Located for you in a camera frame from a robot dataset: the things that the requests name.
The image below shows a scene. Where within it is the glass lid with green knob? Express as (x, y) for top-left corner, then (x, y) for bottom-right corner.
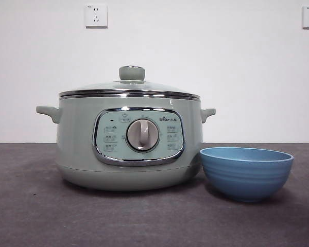
(58, 65), (200, 100)

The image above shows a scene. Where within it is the pale green electric steamer pot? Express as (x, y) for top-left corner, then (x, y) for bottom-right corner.
(36, 94), (217, 191)

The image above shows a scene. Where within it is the blue ribbed bowl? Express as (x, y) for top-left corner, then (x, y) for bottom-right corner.
(199, 147), (295, 203)

